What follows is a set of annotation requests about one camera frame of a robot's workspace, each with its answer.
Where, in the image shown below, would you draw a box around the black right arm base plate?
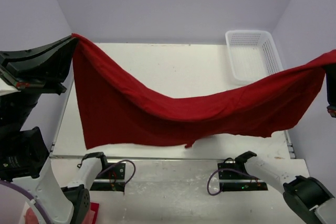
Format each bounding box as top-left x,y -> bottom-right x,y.
217,159 -> 269,191

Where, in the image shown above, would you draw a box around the white perforated plastic basket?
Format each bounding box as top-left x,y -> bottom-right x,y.
225,30 -> 284,86

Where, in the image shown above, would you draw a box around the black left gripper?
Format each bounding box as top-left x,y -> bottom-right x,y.
0,31 -> 78,135

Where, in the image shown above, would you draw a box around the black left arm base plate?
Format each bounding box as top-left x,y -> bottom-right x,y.
90,163 -> 125,193

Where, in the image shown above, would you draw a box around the red t-shirt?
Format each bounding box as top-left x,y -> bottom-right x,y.
89,202 -> 100,224
72,34 -> 335,149

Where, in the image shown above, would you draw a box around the folded red t-shirt in stack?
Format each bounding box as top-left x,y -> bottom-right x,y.
89,202 -> 100,224

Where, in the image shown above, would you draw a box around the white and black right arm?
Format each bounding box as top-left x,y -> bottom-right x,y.
234,62 -> 335,223

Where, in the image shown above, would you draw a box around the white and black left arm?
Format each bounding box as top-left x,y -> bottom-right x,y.
1,36 -> 109,223

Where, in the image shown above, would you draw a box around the folded pink t-shirt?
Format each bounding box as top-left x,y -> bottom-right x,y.
22,203 -> 46,224

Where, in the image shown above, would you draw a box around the white wrist camera, left arm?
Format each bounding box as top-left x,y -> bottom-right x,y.
0,73 -> 18,96

